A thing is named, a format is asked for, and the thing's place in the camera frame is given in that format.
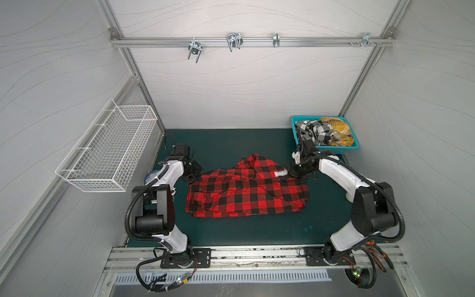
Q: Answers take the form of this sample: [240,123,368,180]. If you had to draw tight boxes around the red black plaid shirt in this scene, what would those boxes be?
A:
[185,154,310,219]

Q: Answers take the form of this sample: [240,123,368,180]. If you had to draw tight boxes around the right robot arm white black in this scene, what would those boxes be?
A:
[292,131,406,266]

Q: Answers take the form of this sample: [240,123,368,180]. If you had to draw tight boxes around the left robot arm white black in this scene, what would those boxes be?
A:
[124,143,202,268]

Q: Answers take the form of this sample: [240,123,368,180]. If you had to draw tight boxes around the teal plastic basket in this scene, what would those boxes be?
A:
[291,116,359,155]

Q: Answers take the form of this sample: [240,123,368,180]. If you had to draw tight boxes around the black white plaid shirt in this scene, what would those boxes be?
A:
[294,120,335,146]

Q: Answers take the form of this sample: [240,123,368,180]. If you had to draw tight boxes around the blue white ceramic bowl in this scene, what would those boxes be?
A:
[144,170,160,185]

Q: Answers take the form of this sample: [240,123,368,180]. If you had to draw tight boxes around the yellow plaid shirt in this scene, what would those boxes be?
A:
[320,117,355,147]

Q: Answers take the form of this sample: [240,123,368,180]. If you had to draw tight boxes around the white tape roll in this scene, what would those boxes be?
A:
[345,192,355,203]

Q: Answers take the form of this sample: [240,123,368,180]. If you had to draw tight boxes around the orange black pliers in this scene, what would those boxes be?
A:
[365,240,395,272]

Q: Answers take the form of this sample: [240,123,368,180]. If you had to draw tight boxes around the metal U-bolt clamp left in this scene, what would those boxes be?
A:
[188,40,203,63]

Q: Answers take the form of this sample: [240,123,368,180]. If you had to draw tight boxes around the metal u-bolt clamp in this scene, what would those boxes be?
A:
[188,40,203,63]
[226,32,243,52]

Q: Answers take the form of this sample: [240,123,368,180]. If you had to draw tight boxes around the metal U-bolt clamp middle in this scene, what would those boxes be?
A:
[226,32,243,52]

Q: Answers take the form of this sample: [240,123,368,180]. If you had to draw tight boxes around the white wire basket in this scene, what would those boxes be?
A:
[55,99,157,193]

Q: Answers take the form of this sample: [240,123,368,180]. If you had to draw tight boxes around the aluminium crossbar rail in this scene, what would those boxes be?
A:
[111,36,397,48]

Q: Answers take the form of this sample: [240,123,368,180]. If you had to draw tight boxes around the metal bracket right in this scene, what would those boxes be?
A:
[348,33,382,48]

